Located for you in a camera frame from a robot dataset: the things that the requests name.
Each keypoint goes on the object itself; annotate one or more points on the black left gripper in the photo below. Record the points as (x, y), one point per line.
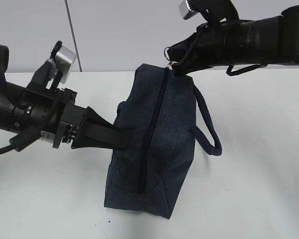
(52, 114)

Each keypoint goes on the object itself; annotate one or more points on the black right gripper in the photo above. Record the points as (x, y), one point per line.
(209, 50)

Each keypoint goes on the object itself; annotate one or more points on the dark blue insulated lunch bag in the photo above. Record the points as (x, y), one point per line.
(165, 117)

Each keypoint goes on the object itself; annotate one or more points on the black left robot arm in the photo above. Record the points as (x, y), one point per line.
(2, 104)

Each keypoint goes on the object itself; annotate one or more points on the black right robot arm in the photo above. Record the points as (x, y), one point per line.
(226, 40)

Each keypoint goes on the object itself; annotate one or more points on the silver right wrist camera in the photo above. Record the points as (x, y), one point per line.
(218, 9)

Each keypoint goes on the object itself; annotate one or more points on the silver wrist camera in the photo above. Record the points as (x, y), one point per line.
(218, 9)
(56, 68)

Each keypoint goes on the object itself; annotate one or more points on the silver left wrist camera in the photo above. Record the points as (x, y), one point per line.
(56, 68)

